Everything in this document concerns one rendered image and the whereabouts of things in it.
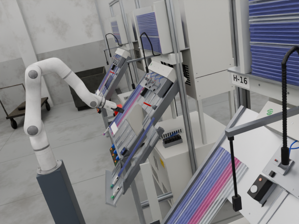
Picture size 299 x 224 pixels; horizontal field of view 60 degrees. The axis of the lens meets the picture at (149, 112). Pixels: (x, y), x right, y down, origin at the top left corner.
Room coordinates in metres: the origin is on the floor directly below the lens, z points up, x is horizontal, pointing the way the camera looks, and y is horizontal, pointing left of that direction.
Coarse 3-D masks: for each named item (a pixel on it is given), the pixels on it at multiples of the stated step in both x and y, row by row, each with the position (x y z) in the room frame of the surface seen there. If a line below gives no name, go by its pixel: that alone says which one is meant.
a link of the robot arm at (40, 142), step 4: (44, 128) 1.86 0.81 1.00; (40, 132) 1.82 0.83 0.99; (44, 132) 1.84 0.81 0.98; (36, 136) 1.79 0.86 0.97; (40, 136) 1.79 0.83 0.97; (44, 136) 1.80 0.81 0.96; (32, 140) 1.77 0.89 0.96; (36, 140) 1.76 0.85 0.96; (40, 140) 1.76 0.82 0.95; (44, 140) 1.77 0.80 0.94; (32, 144) 1.75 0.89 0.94; (36, 144) 1.73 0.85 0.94; (40, 144) 1.74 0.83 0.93; (44, 144) 1.75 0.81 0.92; (48, 144) 1.79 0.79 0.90; (36, 148) 1.73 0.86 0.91; (40, 148) 1.73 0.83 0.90; (44, 148) 1.75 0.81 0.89
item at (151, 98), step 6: (150, 72) 2.33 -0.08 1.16; (144, 78) 2.37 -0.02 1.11; (144, 84) 2.26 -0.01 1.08; (150, 96) 1.97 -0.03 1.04; (156, 96) 1.88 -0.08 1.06; (162, 96) 1.79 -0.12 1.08; (138, 102) 2.11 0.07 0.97; (150, 102) 1.90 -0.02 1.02; (156, 102) 1.81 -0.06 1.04; (144, 108) 1.91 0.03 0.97; (150, 108) 1.82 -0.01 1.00; (150, 114) 1.76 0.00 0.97
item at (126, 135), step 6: (126, 120) 2.07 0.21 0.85; (126, 126) 1.98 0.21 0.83; (120, 132) 2.01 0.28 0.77; (126, 132) 1.90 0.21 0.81; (132, 132) 1.81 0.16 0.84; (114, 138) 2.03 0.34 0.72; (120, 138) 1.93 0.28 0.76; (126, 138) 1.83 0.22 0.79; (132, 138) 1.75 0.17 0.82; (120, 144) 1.83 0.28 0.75; (126, 144) 1.75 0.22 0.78; (120, 150) 1.78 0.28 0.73
